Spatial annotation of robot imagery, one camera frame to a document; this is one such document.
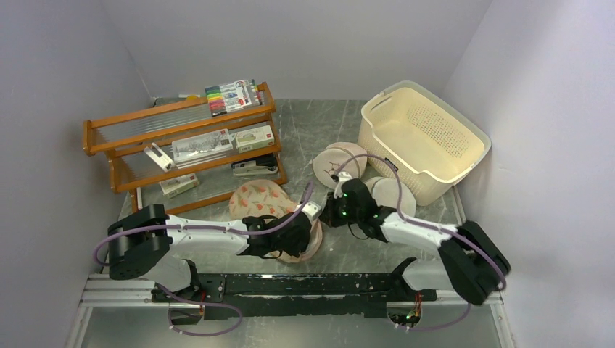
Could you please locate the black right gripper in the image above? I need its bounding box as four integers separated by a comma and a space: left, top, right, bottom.
319, 190, 363, 227

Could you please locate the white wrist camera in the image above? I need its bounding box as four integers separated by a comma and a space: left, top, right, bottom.
332, 171, 353, 199
302, 201, 322, 223

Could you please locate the colour marker pen pack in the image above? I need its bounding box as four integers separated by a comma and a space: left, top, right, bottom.
205, 80, 264, 117

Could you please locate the small green staples box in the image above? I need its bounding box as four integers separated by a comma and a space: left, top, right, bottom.
159, 174, 199, 198

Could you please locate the aluminium frame rail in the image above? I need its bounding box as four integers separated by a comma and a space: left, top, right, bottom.
65, 273, 516, 348

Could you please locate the orange wooden shelf rack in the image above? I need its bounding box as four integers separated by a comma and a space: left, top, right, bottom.
82, 82, 288, 215

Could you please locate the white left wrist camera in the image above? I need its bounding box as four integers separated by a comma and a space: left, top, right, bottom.
302, 201, 322, 223

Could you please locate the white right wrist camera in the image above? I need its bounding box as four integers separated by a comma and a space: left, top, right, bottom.
332, 171, 353, 199

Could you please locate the black white stapler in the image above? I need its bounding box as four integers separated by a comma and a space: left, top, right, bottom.
231, 159, 278, 177

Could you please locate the white clip tool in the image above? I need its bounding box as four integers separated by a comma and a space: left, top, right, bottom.
143, 143, 175, 173

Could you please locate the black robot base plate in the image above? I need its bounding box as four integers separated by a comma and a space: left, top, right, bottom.
152, 273, 437, 320

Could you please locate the cream plastic laundry basket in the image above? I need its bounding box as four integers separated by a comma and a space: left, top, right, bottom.
358, 80, 492, 206

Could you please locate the white mesh bag beige zipper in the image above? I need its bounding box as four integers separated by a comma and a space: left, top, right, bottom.
312, 142, 367, 189

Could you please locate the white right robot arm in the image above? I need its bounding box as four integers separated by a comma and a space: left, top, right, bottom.
321, 179, 511, 305

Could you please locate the white red pen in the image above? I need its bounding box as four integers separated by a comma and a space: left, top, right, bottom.
135, 188, 143, 210

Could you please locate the grey printed flat box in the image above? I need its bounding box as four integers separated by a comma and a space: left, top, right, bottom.
172, 128, 234, 167

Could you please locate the green white staples box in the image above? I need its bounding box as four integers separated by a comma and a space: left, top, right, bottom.
234, 125, 275, 153

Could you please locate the white mesh bag grey zipper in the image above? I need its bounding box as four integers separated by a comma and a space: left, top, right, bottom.
364, 176, 417, 217

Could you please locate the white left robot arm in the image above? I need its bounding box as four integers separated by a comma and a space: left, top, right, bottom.
101, 202, 321, 302

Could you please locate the floral mesh laundry bag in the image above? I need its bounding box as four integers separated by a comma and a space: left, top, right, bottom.
228, 179, 323, 263

